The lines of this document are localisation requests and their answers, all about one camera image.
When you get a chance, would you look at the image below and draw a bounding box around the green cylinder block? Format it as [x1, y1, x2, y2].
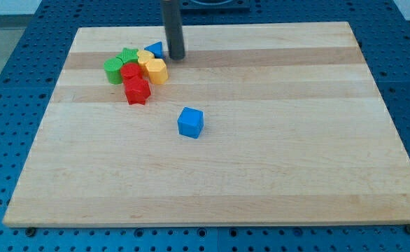
[103, 57, 123, 85]

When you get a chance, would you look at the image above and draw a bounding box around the blue triangle block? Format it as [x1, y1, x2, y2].
[144, 41, 164, 59]

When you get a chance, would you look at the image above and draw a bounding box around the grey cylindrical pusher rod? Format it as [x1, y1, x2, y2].
[160, 0, 185, 61]

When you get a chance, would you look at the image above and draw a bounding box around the red star block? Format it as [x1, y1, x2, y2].
[123, 76, 151, 105]

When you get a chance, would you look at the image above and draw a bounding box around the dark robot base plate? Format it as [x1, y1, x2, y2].
[179, 0, 250, 11]

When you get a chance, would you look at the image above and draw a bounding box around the yellow hexagon block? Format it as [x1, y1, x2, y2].
[146, 59, 169, 85]

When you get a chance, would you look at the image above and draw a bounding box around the yellow heart block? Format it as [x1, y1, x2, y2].
[137, 50, 155, 76]

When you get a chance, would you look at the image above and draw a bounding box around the green star block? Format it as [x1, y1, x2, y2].
[116, 48, 139, 64]

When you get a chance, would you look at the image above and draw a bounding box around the wooden board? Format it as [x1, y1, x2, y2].
[3, 22, 410, 228]

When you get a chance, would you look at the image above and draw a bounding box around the red cylinder block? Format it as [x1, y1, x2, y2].
[120, 62, 143, 83]

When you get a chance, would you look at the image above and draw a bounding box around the blue cube block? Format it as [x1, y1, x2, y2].
[177, 107, 204, 139]

